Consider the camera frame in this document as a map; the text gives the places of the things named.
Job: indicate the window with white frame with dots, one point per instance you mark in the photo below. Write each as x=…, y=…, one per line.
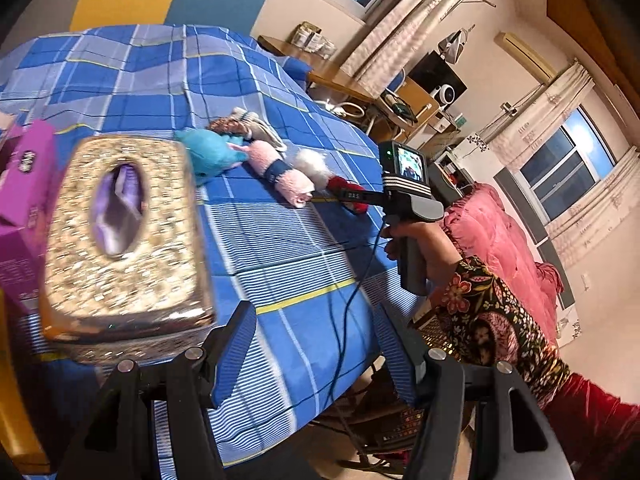
x=565, y=165

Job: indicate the blue pillow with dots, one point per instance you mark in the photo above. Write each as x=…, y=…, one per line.
x=295, y=67

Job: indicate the hanging clothes iron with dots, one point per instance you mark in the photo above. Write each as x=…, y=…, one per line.
x=455, y=45

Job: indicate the blue plaid bedsheet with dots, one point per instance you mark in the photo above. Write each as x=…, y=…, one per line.
x=280, y=240

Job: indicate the wooden board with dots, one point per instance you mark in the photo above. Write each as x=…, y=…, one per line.
x=420, y=97

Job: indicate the white storage shelf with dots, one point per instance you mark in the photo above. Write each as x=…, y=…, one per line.
x=450, y=172

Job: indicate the purple carton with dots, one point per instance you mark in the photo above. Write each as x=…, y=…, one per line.
x=22, y=200

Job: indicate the wall air conditioner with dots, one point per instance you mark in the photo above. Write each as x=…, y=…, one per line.
x=525, y=55

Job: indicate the rattan chair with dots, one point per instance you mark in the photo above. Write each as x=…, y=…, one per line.
x=431, y=330

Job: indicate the patterned beige curtain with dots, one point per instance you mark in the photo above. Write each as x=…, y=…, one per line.
x=540, y=105
x=600, y=205
x=415, y=25

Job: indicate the person's red trousers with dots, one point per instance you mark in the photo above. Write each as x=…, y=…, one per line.
x=595, y=425

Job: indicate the black monitor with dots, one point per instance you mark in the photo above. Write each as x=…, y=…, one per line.
x=432, y=72

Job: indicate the pink fuzzy sock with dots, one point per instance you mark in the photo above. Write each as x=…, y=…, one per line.
x=280, y=175

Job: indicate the red soft item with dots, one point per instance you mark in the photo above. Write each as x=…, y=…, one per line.
x=352, y=208

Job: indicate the brown scrunchie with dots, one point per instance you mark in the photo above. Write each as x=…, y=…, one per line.
x=225, y=125

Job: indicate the wooden folding chair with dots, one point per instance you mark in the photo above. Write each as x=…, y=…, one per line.
x=395, y=110

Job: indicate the person's right forearm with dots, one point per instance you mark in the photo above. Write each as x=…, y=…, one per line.
x=490, y=320

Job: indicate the pink quilt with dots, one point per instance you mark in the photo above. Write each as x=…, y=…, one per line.
x=505, y=250

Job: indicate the wooden desk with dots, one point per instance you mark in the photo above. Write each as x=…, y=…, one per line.
x=325, y=77

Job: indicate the gold ornate tissue box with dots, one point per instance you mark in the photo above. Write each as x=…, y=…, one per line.
x=165, y=240

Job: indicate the person's right hand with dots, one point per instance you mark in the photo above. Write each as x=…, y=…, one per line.
x=441, y=250

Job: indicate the teal sock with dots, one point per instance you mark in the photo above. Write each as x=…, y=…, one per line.
x=212, y=152

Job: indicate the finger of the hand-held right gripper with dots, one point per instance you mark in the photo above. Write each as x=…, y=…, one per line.
x=362, y=197

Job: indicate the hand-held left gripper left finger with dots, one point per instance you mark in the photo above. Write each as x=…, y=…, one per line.
x=235, y=347

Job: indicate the brown patterned sock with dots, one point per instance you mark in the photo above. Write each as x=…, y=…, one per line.
x=260, y=130

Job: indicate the white round fan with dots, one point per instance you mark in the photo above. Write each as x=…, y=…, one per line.
x=446, y=95

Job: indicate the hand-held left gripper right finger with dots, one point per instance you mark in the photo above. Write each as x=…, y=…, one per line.
x=400, y=355

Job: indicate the bottles on desk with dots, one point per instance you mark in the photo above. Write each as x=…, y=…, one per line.
x=315, y=40

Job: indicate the white fluffy ball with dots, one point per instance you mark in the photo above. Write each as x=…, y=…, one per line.
x=312, y=165

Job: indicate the grey metal pole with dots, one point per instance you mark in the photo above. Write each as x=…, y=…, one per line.
x=470, y=2

